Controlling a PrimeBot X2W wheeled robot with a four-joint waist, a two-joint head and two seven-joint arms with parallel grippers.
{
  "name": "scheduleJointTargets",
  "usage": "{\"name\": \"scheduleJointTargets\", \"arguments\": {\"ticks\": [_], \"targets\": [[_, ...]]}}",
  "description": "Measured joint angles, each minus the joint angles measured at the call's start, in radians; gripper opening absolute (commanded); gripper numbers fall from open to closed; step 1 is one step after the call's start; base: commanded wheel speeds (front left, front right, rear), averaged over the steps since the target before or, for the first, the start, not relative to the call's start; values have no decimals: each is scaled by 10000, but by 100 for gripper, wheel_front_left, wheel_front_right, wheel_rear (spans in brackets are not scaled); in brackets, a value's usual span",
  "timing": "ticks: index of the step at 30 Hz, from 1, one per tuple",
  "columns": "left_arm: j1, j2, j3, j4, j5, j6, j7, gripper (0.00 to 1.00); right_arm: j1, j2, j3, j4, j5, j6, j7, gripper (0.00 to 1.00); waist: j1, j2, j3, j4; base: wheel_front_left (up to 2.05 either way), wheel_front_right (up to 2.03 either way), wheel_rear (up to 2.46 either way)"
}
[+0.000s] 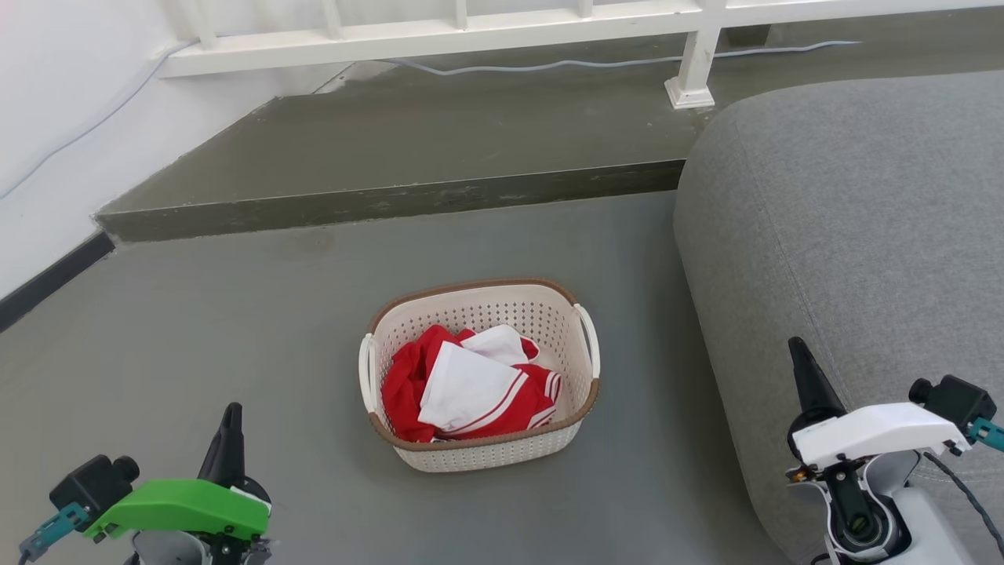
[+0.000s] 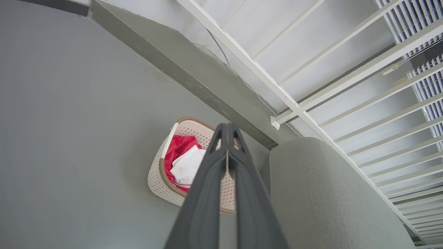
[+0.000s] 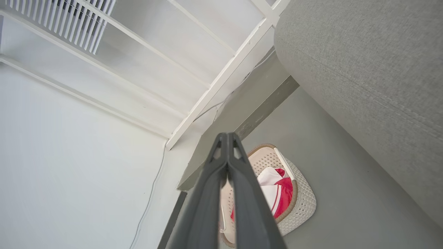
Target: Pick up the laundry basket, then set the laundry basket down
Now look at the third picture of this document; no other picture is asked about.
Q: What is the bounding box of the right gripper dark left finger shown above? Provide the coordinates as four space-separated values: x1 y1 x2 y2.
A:
166 133 229 249

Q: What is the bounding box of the white louvered vent grille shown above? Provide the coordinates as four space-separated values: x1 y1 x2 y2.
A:
5 0 117 55

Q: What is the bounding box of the black baseboard strip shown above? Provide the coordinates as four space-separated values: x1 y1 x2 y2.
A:
157 191 188 249

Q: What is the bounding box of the white perforated plastic laundry basket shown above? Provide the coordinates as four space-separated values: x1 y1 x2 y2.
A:
219 144 317 248

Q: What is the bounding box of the thin grey wall cable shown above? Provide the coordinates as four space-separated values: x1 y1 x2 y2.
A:
130 48 277 249

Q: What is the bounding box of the white wooden railing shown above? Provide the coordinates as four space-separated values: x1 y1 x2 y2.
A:
0 0 292 151

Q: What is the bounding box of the grey fabric sofa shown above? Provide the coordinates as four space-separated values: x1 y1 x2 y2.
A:
273 0 443 229

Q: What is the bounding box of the red garment with white stripes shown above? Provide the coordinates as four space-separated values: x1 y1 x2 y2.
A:
230 168 294 222

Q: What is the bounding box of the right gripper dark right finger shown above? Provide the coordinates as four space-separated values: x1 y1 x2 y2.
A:
227 133 288 249

